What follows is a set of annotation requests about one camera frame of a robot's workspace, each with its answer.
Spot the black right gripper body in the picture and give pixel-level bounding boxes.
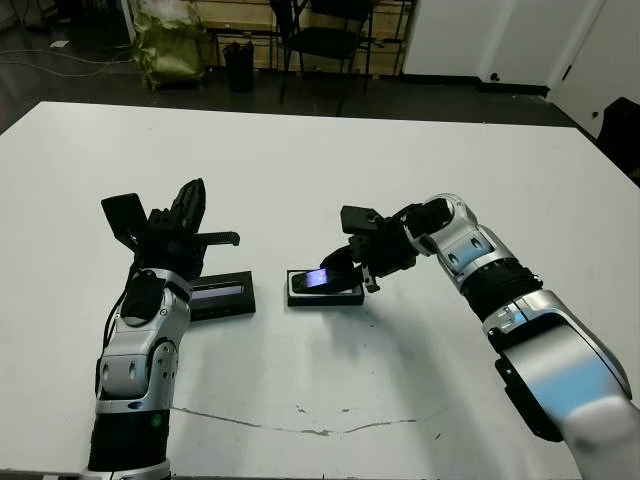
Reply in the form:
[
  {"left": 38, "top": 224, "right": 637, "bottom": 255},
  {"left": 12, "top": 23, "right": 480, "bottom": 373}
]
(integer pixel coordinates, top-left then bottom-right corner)
[{"left": 349, "top": 222, "right": 416, "bottom": 294}]

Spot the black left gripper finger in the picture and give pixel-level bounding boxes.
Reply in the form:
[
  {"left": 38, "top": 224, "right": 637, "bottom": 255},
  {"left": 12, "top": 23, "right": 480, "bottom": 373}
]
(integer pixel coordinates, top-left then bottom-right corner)
[
  {"left": 180, "top": 178, "right": 207, "bottom": 236},
  {"left": 170, "top": 178, "right": 197, "bottom": 235}
]

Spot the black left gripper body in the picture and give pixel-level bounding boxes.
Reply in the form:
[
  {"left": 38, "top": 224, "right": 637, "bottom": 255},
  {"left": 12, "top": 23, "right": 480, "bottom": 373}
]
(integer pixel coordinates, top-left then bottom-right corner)
[{"left": 132, "top": 207, "right": 242, "bottom": 281}]

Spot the black phone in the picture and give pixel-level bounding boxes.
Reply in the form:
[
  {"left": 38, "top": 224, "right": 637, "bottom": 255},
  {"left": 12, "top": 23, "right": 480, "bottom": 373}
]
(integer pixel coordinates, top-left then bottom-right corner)
[{"left": 291, "top": 267, "right": 354, "bottom": 294}]

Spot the black box lid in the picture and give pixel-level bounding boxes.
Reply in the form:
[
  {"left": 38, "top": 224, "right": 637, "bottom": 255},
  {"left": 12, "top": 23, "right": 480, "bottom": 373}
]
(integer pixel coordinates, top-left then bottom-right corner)
[{"left": 189, "top": 270, "right": 258, "bottom": 321}]

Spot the black box with white insert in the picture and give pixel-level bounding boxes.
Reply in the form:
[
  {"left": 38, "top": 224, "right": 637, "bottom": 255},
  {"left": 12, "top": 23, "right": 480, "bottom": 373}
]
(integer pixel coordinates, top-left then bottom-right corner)
[{"left": 287, "top": 268, "right": 365, "bottom": 307}]

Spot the black waste bin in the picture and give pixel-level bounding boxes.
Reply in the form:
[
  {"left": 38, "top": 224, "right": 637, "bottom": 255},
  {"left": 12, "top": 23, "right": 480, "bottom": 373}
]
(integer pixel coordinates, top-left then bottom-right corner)
[{"left": 223, "top": 42, "right": 255, "bottom": 94}]

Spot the yellow-green plastic bag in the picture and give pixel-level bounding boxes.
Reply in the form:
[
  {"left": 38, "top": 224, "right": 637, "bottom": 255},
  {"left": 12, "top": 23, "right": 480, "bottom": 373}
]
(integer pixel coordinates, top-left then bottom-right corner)
[{"left": 130, "top": 8, "right": 209, "bottom": 91}]

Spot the black mesh chair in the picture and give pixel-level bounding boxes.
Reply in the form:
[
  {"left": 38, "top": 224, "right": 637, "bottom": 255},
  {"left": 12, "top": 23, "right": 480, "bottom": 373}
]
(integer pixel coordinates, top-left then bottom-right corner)
[{"left": 277, "top": 0, "right": 381, "bottom": 116}]

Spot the black folding stand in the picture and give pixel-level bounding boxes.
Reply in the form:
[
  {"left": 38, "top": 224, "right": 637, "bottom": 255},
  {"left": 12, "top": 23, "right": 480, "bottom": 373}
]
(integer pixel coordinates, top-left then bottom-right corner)
[{"left": 269, "top": 0, "right": 309, "bottom": 34}]

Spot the black chair back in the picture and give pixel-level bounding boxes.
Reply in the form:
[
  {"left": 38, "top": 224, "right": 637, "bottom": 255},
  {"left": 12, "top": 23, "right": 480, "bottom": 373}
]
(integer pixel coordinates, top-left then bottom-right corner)
[{"left": 597, "top": 97, "right": 640, "bottom": 176}]

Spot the white door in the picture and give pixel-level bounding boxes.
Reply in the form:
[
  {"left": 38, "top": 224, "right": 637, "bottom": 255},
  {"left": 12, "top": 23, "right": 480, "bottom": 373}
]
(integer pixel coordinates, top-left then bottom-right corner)
[{"left": 547, "top": 0, "right": 640, "bottom": 141}]

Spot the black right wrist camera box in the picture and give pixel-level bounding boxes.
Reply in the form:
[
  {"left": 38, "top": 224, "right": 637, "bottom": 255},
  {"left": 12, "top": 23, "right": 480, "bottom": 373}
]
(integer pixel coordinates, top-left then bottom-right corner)
[{"left": 340, "top": 204, "right": 384, "bottom": 236}]

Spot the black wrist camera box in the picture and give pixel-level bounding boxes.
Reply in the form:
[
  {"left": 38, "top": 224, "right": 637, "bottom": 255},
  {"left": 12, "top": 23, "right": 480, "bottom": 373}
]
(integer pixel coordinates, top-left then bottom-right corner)
[
  {"left": 100, "top": 193, "right": 151, "bottom": 251},
  {"left": 340, "top": 204, "right": 384, "bottom": 236}
]

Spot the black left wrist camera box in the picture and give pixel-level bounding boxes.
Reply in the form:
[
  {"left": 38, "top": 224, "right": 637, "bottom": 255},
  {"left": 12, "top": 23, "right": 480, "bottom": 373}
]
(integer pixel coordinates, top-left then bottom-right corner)
[{"left": 100, "top": 193, "right": 151, "bottom": 251}]

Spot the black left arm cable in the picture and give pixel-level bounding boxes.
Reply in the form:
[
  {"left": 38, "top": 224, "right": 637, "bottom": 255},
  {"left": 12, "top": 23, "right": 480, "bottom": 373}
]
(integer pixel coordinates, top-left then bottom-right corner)
[{"left": 102, "top": 259, "right": 144, "bottom": 351}]

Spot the white floor cable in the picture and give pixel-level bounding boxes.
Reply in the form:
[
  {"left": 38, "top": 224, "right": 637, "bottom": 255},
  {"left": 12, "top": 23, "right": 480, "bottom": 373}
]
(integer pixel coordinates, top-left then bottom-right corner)
[{"left": 0, "top": 47, "right": 136, "bottom": 76}]

